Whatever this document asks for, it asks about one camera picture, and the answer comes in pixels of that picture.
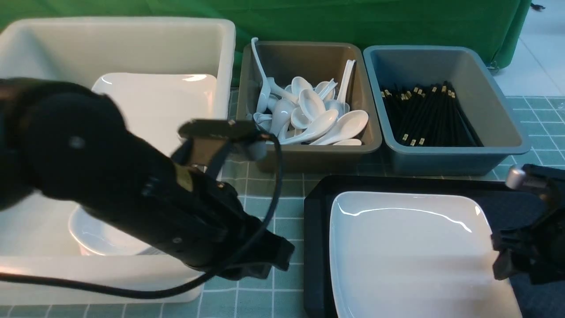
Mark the bundle of black chopsticks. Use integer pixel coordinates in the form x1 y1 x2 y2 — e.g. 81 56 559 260
381 81 484 147

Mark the leaning white soup spoon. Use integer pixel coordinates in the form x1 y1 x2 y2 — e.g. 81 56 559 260
336 60 356 104

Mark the black left camera cable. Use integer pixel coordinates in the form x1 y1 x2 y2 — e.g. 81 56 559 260
0 132 284 300

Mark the white soup spoon pile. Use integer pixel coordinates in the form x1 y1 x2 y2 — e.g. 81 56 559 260
256 78 362 146

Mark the large white plastic tub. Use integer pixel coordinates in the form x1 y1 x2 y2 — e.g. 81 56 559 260
0 17 236 291

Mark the white square rice plate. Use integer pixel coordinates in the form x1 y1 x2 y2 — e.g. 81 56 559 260
329 191 521 318

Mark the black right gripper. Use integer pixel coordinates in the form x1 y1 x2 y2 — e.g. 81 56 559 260
491 212 565 284

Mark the green backdrop cloth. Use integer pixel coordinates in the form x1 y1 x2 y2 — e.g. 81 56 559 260
0 0 530 87

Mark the upright white soup spoon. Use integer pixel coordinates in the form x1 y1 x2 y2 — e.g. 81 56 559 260
251 38 271 113

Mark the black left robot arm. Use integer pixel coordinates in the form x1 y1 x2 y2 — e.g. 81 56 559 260
1 78 295 280

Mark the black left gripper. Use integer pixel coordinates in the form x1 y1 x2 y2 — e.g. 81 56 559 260
137 163 295 280

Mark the brown plastic spoon bin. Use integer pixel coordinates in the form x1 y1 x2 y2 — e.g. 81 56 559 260
256 42 383 173

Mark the black plastic serving tray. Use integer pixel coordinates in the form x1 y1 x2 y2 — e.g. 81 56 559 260
303 176 564 318

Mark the blue-grey plastic chopstick bin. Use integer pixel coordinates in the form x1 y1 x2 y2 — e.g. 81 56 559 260
363 45 531 176

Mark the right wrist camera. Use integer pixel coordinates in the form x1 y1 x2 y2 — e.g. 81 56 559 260
505 163 565 221

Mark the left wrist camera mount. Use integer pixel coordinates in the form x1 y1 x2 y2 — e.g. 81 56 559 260
171 119 271 178

